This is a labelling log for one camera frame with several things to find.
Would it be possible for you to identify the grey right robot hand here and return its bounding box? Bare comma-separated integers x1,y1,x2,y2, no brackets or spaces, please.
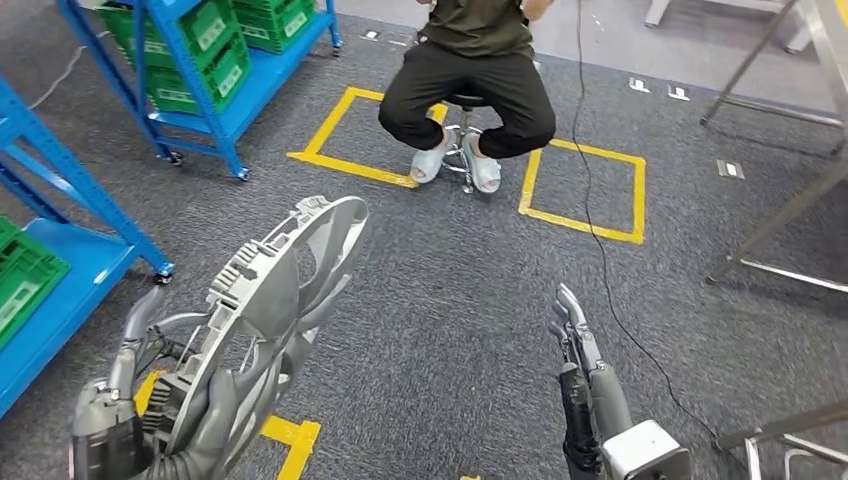
548,283,634,472

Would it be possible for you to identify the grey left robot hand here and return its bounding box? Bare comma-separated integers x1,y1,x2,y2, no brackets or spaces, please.
69,284,240,480

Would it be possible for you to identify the silver plastic wheel hubcap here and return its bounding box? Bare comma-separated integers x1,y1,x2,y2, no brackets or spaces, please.
142,193,371,475

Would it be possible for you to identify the blue metal shelf rack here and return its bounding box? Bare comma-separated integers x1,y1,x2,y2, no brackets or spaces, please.
56,0,342,183
0,76,177,422

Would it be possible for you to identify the green plastic crate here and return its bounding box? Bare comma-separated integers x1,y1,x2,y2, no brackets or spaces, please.
0,215,72,349
99,0,253,115
231,0,317,56

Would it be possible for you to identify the yellow floor tape square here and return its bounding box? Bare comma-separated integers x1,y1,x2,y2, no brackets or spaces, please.
132,369,323,480

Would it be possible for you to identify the black round stool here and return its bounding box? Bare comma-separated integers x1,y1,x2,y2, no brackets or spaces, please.
439,91,497,195

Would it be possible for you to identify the person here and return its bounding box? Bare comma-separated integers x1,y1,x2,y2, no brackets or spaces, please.
377,0,558,195

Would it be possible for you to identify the white furniture base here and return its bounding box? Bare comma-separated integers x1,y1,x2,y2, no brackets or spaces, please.
643,0,806,56

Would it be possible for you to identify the stainless steel table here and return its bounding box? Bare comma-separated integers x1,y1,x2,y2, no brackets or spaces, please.
700,0,848,296

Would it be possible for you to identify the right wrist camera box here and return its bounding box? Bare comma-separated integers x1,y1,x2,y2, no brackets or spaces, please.
599,419,694,480

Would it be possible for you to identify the black floor cable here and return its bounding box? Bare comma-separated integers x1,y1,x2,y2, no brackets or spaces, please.
570,0,753,468

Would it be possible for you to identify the white floor cable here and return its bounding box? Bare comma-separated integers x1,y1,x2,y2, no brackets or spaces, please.
29,29,111,111

